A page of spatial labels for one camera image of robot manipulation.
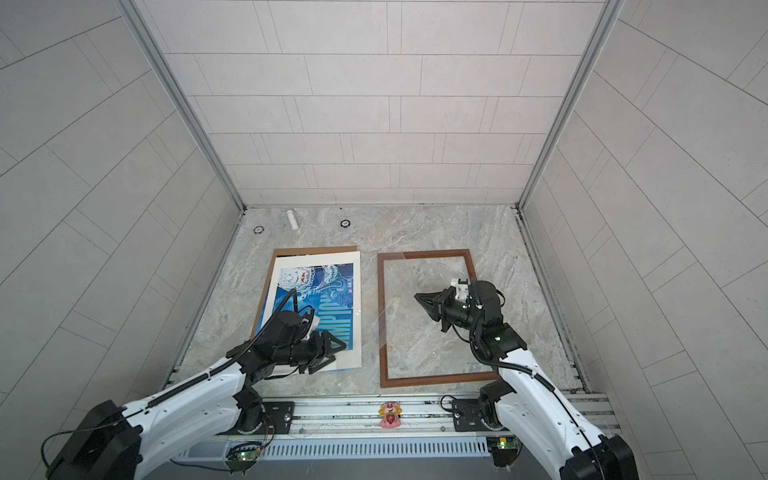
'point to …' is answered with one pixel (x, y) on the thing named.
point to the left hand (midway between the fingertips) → (349, 351)
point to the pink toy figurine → (390, 412)
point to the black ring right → (345, 223)
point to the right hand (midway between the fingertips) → (415, 300)
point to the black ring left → (258, 229)
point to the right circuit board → (502, 442)
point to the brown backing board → (279, 253)
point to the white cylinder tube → (292, 220)
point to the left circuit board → (242, 456)
